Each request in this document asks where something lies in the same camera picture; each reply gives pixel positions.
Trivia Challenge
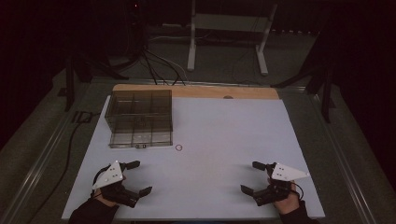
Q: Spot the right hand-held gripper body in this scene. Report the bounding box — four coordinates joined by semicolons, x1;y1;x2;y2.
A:
252;161;312;207

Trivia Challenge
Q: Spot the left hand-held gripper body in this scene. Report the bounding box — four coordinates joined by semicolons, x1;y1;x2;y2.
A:
92;160;141;209

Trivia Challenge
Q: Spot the person's left hand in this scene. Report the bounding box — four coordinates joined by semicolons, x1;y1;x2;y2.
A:
92;174;127;208

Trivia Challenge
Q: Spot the person's right hand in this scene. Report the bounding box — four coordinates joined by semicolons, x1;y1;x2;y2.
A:
273;180;302;216

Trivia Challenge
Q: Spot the smoky transparent compartment box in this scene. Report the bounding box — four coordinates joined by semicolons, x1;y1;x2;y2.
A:
104;90;174;149

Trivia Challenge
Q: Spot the white table board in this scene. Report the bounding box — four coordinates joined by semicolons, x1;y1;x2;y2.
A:
61;95;326;221

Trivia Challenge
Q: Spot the black metal stand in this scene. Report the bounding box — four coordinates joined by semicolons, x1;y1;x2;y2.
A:
64;51;130;112
270;29;337;124

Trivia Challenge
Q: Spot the white metal stand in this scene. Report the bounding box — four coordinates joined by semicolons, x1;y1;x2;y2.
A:
186;0;278;77

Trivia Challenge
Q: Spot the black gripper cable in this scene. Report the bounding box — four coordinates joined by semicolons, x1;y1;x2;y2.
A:
291;182;305;201

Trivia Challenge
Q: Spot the black floor cable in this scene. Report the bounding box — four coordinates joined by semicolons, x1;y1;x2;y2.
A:
27;111;102;222

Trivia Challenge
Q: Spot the aluminium floor rail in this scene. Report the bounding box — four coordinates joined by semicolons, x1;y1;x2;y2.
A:
0;83;92;224
307;92;378;224

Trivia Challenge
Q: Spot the black floor bracket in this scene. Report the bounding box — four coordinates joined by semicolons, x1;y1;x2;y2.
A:
71;110;93;124

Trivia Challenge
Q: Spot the bundle of black cables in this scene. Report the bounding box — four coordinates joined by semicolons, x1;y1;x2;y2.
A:
136;43;189;87

